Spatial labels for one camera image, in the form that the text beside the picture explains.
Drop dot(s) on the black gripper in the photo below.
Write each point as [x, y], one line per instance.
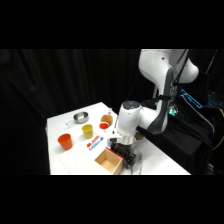
[121, 148]

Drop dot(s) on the yellow plastic cup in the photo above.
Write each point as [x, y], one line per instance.
[88, 130]

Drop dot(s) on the black curtain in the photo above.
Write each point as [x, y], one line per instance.
[40, 100]

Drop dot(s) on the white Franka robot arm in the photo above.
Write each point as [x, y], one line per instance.
[156, 100]

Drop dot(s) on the cyan lit keyboard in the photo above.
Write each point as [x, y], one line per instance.
[216, 100]

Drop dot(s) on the black covered robot stand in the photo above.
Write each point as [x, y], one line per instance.
[180, 140]

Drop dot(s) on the red marker pen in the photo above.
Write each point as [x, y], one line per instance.
[92, 141]

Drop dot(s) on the brown round toy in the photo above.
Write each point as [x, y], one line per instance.
[106, 118]

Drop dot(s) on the small green light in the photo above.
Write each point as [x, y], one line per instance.
[172, 111]

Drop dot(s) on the blue lit device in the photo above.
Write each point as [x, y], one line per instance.
[191, 99]

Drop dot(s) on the blue marker pen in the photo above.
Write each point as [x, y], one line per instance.
[97, 142]

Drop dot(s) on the orange plastic cup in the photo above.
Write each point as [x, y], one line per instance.
[66, 141]

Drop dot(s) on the small clear bottle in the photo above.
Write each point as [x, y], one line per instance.
[110, 111]

